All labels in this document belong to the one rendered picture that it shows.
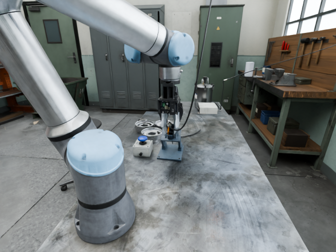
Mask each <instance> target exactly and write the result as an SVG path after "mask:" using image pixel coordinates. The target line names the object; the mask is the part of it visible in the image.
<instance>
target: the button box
mask: <svg viewBox="0 0 336 252"><path fill-rule="evenodd" d="M132 148H133V156H136V157H150V155H151V153H152V150H153V141H152V140H146V141H144V143H142V142H141V141H139V140H138V139H137V140H136V142H135V144H134V145H133V147H132Z"/></svg>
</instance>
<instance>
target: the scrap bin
mask: <svg viewBox="0 0 336 252"><path fill-rule="evenodd" d="M60 78H61V80H62V82H63V83H64V85H65V87H66V88H67V90H68V92H69V93H70V95H71V97H72V98H73V100H74V102H75V104H76V105H77V107H78V109H79V110H81V111H84V105H82V102H83V96H84V92H85V87H86V84H87V80H88V79H89V78H88V77H60ZM13 84H16V83H15V82H13ZM16 87H17V89H18V90H19V91H21V90H20V88H19V87H18V85H17V84H16ZM21 92H22V91H21ZM22 93H23V92H22ZM23 95H24V94H23ZM24 96H25V95H24ZM25 98H26V96H25ZM26 99H27V98H26ZM27 101H28V103H29V104H30V106H31V107H32V109H33V110H34V112H33V113H32V117H33V119H34V120H42V118H41V117H40V115H39V114H38V113H37V111H36V110H35V109H34V107H33V106H32V104H31V103H30V102H29V100H28V99H27Z"/></svg>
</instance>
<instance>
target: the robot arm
mask: <svg viewBox="0 0 336 252"><path fill-rule="evenodd" d="M35 1H37V2H39V3H42V4H44V5H46V6H48V7H50V8H52V9H54V10H56V11H58V12H60V13H62V14H64V15H66V16H68V17H70V18H72V19H74V20H76V21H78V22H80V23H82V24H84V25H87V26H89V27H91V28H93V29H95V30H97V31H99V32H101V33H103V34H105V35H107V36H109V37H111V38H113V39H115V40H117V41H119V42H121V43H123V44H124V53H125V56H126V58H127V60H128V61H129V62H130V63H138V64H140V63H150V64H159V78H160V84H162V95H161V97H160V98H159V99H158V100H157V108H158V114H159V116H160V122H161V128H163V130H164V131H165V133H166V134H167V128H168V126H167V123H168V121H167V118H168V116H169V114H170V115H172V117H173V119H174V123H173V125H174V128H173V129H176V130H177V129H178V128H179V125H180V122H181V119H182V116H183V112H184V109H183V103H181V102H180V100H181V98H180V96H179V92H178V87H177V86H175V85H177V84H180V78H181V73H182V72H183V70H180V69H181V66H184V65H186V64H188V63H189V62H190V61H191V60H192V58H193V55H194V51H195V45H194V41H193V39H192V38H191V36H190V35H189V34H187V33H184V32H179V31H176V30H169V29H168V28H166V27H165V26H163V25H162V24H160V23H159V22H157V21H156V20H154V19H153V18H151V17H150V16H148V15H147V14H145V13H144V12H142V11H141V10H139V9H138V8H136V7H135V6H133V5H132V4H130V3H129V2H127V1H126V0H35ZM22 3H23V0H0V63H1V64H2V65H3V67H4V68H5V69H6V71H7V72H8V73H9V75H10V76H11V78H12V79H13V80H14V82H15V83H16V84H17V86H18V87H19V88H20V90H21V91H22V92H23V94H24V95H25V97H26V98H27V99H28V101H29V102H30V103H31V105H32V106H33V107H34V109H35V110H36V111H37V113H38V114H39V116H40V117H41V118H42V120H43V121H44V122H45V124H46V125H47V128H46V131H45V135H46V136H47V138H48V139H49V140H50V142H51V143H52V144H53V145H54V147H55V148H56V149H57V151H58V152H59V153H60V155H61V156H62V158H63V160H64V162H65V164H66V165H67V167H68V169H69V171H70V173H71V175H72V178H73V182H74V186H75V191H76V196H77V200H78V204H77V208H76V213H75V218H74V224H75V229H76V232H77V235H78V236H79V237H80V238H81V239H82V240H83V241H85V242H87V243H91V244H104V243H108V242H111V241H114V240H116V239H118V238H119V237H121V236H122V235H124V234H125V233H126V232H127V231H128V230H129V229H130V227H131V226H132V224H133V223H134V220H135V216H136V211H135V204H134V202H133V200H132V198H131V196H130V194H129V192H128V191H127V187H126V177H125V166H124V149H123V147H122V142H121V140H120V138H119V137H118V136H117V135H116V134H115V133H113V132H111V131H108V130H106V131H104V130H103V129H97V128H96V126H95V124H94V122H93V121H92V119H91V117H90V116H89V114H88V113H87V112H86V111H82V110H79V108H78V107H77V105H76V103H75V102H74V100H73V98H72V96H71V95H70V93H69V91H68V90H67V88H66V86H65V85H64V83H63V81H62V80H61V78H60V76H59V74H58V73H57V71H56V69H55V68H54V66H53V64H52V63H51V61H50V59H49V58H48V56H47V54H46V52H45V51H44V49H43V47H42V46H41V44H40V42H39V41H38V39H37V37H36V36H35V34H34V32H33V31H32V29H31V27H30V25H29V24H28V22H27V20H26V19H25V17H24V15H23V14H22V12H21V7H22Z"/></svg>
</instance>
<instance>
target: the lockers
mask: <svg viewBox="0 0 336 252"><path fill-rule="evenodd" d="M133 6H135V7H136V8H138V9H139V10H141V11H142V12H144V13H145V14H147V15H148V16H150V17H151V18H153V19H154V20H156V21H157V22H159V23H160V24H162V25H163V26H165V5H164V4H149V5H133ZM89 31H90V39H91V46H92V54H93V61H94V69H95V76H96V83H97V91H98V98H99V106H100V109H102V112H103V113H124V114H145V112H158V99H159V98H160V97H161V96H162V95H163V84H161V83H160V76H159V64H155V63H139V64H138V63H131V62H129V61H128V60H127V58H126V55H125V44H124V43H122V42H120V41H118V40H116V39H114V38H112V37H110V36H108V35H105V34H103V33H101V32H99V31H97V30H95V29H93V28H91V27H89ZM123 60H124V61H123Z"/></svg>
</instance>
